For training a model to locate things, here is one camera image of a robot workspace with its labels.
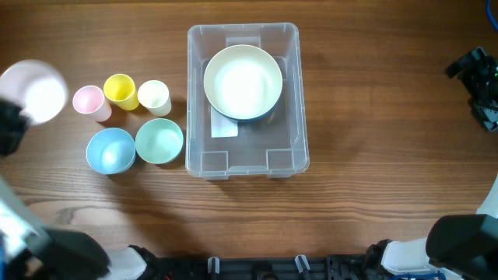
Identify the cream large bowl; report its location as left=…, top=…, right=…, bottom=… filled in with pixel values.
left=203, top=44, right=283, bottom=102

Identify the dark blue large bowl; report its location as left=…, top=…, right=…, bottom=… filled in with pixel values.
left=209, top=98, right=279, bottom=122

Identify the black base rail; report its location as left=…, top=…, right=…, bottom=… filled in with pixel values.
left=158, top=254, right=392, bottom=280

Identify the pink bowl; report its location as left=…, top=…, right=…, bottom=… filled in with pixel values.
left=1, top=60, right=68, bottom=126

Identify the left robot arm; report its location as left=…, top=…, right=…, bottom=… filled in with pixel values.
left=1, top=180, right=147, bottom=279

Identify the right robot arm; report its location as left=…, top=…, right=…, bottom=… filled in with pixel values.
left=359, top=47, right=497, bottom=279

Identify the yellow cup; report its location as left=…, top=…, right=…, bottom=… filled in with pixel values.
left=103, top=74, right=139, bottom=110

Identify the cream white cup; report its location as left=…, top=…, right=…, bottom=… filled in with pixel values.
left=138, top=80, right=172, bottom=117

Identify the pink cup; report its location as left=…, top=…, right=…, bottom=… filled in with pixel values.
left=72, top=86, right=112, bottom=122

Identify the light blue bowl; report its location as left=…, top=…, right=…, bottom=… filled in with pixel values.
left=86, top=128, right=136, bottom=175

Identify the white paper label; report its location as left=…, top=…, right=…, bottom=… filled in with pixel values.
left=211, top=107, right=238, bottom=138

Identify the mint green bowl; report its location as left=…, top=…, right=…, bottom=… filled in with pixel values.
left=135, top=118, right=184, bottom=165

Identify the blue right cable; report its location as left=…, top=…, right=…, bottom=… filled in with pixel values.
left=485, top=0, right=498, bottom=34

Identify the clear plastic storage box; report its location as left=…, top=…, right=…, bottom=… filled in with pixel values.
left=185, top=23, right=310, bottom=180

